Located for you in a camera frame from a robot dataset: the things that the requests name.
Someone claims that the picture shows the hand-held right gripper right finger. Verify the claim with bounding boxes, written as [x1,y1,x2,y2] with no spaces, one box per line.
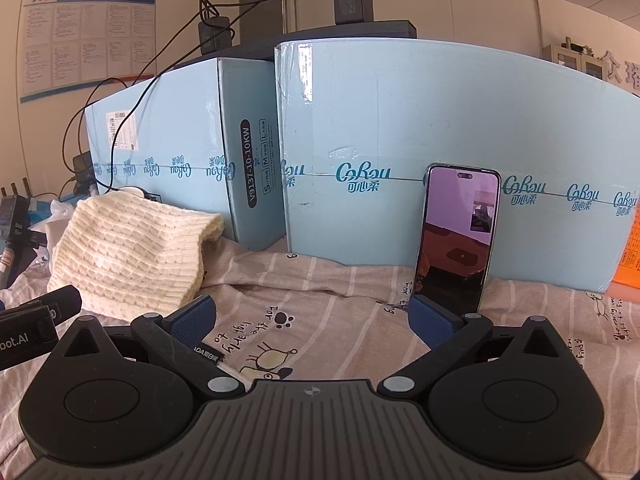
[376,294,577,404]

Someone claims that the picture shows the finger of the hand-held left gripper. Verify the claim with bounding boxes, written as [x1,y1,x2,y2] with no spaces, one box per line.
[46,284,83,322]

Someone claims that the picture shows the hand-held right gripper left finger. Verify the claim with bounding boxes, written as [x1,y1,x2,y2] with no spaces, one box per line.
[50,294,247,403]

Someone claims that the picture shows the cream knit sweater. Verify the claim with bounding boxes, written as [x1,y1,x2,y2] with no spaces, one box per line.
[47,195,225,323]

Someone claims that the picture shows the smartphone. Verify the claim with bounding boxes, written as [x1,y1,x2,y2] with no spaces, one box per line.
[414,162,502,313]

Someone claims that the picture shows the black electronic device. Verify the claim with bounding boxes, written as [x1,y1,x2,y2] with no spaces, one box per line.
[0,182,48,286]

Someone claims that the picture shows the white plastic bag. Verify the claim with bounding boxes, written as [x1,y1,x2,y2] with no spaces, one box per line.
[27,197,81,281]

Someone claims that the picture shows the striped printed bed sheet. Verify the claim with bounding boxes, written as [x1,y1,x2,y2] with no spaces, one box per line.
[0,240,640,480]

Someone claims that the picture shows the black power plug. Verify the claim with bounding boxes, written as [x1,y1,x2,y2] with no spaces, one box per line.
[71,152,97,193]

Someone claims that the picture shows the small light blue cardboard box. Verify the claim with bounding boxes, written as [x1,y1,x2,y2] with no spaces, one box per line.
[82,56,287,253]

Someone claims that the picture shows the orange printed sheet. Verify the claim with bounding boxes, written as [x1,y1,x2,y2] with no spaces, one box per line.
[607,207,640,301]

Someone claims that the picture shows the large light blue cardboard box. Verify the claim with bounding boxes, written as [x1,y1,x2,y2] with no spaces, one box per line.
[274,37,640,295]

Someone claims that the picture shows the small black power adapter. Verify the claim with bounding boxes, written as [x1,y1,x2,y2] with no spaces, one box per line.
[198,16,232,56]

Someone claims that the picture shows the grey cabinet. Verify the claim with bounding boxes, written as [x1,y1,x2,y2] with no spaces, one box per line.
[542,35,608,82]

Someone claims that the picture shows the black cable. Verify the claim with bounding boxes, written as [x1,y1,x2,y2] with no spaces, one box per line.
[102,0,321,196]
[59,0,358,201]

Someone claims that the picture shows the wall poster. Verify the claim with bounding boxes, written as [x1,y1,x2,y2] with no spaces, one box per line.
[20,0,157,105]

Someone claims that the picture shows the white wall lettering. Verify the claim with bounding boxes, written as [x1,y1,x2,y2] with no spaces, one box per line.
[600,49,640,97]

